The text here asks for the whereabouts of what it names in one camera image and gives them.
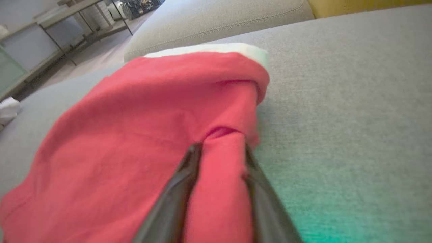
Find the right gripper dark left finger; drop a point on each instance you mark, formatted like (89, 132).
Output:
(168, 216)

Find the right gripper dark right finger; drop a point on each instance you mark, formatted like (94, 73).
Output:
(270, 222)

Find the red shorts white side stripe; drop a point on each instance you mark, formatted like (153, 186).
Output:
(118, 135)

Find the red basketball jersey white trim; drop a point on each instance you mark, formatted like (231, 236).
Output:
(8, 109)

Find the light grey sofa seat cushion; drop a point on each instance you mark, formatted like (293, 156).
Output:
(219, 23)

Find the wheeled robot with white parts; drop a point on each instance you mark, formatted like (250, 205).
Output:
(141, 6)

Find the white slatted basket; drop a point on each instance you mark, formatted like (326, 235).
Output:
(98, 17)

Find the table with black metal legs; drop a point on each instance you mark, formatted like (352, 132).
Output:
(67, 11)

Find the large yellow back cushion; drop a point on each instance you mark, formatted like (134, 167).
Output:
(354, 6)

